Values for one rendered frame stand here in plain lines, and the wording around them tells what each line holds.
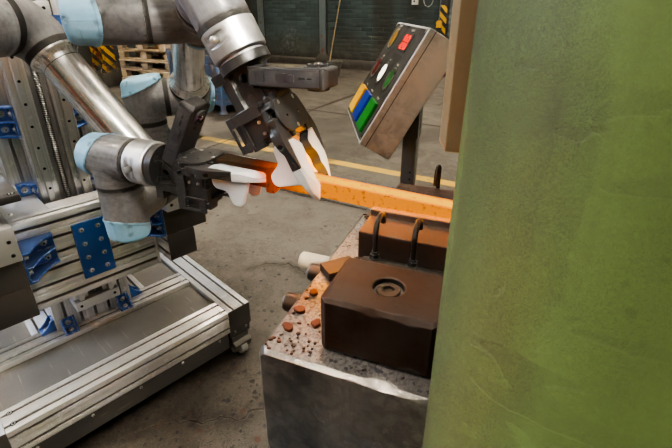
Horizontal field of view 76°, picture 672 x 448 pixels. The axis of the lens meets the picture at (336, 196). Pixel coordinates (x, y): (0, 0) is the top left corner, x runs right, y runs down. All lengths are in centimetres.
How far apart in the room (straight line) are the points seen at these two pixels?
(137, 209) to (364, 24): 882
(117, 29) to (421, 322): 54
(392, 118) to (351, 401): 64
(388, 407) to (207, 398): 129
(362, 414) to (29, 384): 132
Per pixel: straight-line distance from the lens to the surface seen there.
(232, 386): 171
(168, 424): 167
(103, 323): 178
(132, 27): 69
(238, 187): 64
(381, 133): 97
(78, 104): 97
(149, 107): 141
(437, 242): 51
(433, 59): 96
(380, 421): 47
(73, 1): 70
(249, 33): 59
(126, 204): 82
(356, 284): 45
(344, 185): 58
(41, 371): 170
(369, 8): 942
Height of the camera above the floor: 124
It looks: 24 degrees down
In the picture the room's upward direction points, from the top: straight up
